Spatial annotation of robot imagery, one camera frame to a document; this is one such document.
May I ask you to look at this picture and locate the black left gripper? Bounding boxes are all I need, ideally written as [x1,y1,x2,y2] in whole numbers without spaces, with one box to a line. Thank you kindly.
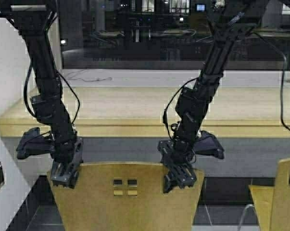
[50,137,83,189]

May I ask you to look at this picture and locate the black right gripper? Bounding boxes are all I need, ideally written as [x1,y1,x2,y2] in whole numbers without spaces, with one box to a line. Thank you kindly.
[158,140,197,193]

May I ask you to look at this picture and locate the yellow wooden chair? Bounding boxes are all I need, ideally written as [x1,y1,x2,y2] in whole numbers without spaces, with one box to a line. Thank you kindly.
[237,158,290,231]
[51,162,204,231]

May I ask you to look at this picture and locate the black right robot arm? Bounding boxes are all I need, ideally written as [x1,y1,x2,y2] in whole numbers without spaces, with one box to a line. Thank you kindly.
[157,0,269,193]

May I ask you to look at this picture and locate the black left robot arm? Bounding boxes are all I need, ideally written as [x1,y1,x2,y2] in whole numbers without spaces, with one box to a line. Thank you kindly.
[0,0,83,189]

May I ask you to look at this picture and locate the long wooden counter table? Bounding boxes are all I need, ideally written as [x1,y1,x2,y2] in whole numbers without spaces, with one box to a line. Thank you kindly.
[0,86,290,138]

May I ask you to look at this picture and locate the dark glass window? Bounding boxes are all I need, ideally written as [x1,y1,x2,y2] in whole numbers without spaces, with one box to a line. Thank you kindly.
[57,0,290,71]

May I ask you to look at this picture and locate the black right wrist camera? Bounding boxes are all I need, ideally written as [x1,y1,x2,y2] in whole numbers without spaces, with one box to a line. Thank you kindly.
[193,130,225,160]

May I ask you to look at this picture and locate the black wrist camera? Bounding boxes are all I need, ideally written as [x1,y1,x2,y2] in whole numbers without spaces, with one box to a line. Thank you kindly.
[193,130,225,160]
[16,127,55,160]

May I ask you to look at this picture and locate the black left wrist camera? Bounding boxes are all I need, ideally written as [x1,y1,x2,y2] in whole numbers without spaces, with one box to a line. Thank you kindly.
[16,127,55,160]

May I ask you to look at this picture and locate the thin cable on windowsill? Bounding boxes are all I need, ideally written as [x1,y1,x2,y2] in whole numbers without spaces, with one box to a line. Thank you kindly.
[65,72,113,82]

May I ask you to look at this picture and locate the black hanging cable right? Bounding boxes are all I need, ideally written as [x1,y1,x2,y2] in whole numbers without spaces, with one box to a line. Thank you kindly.
[252,31,290,137]

